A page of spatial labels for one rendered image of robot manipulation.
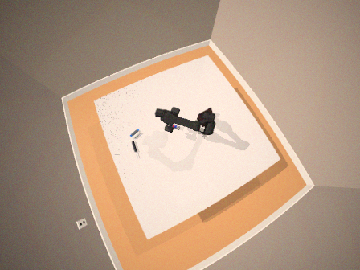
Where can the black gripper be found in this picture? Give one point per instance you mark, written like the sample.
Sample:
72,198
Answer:
169,128

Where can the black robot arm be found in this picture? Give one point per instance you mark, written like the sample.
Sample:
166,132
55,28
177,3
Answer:
169,117

